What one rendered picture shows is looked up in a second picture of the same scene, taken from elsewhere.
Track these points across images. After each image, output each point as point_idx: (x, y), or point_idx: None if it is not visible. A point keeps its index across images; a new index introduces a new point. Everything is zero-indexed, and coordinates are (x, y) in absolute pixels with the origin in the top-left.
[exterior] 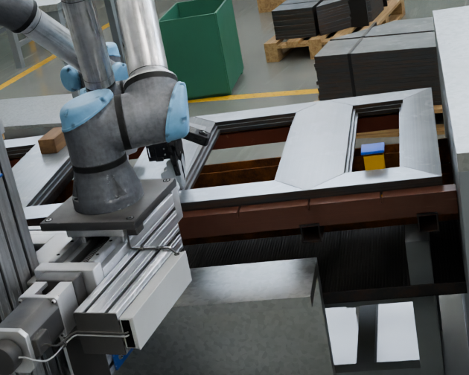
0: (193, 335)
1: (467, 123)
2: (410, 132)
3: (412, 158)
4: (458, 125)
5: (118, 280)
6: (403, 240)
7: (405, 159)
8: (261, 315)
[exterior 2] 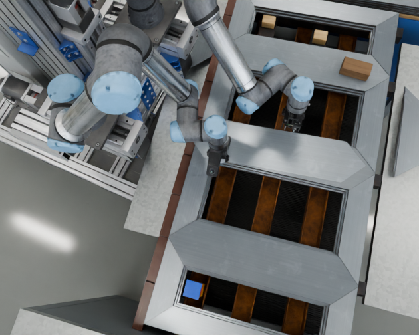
0: None
1: (62, 332)
2: (235, 330)
3: (184, 315)
4: (63, 326)
5: (40, 125)
6: (224, 304)
7: (184, 310)
8: None
